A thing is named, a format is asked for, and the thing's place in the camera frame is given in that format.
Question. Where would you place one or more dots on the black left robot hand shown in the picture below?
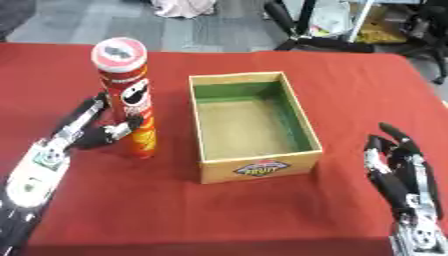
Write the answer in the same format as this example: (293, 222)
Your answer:
(88, 133)

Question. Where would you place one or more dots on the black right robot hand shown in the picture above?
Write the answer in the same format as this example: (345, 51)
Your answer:
(395, 180)

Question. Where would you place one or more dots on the red tall chip can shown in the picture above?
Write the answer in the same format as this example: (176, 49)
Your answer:
(129, 100)

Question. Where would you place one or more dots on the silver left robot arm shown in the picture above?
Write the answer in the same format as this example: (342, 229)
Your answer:
(32, 186)

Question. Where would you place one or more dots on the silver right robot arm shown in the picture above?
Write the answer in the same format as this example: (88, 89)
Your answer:
(421, 236)

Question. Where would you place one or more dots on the tan cardboard box green inside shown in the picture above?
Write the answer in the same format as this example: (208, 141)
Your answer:
(254, 128)

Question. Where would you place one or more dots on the black office chair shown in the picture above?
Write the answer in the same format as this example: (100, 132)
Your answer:
(429, 36)

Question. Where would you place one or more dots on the yellow bag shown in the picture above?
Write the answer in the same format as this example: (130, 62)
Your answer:
(382, 28)

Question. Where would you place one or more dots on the pink cloth bundle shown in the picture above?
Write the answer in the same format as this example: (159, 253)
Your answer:
(184, 8)

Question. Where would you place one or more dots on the black tripod stand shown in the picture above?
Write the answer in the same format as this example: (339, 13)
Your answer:
(315, 30)

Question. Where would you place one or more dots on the white plastic bag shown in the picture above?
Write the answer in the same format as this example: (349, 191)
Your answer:
(331, 18)

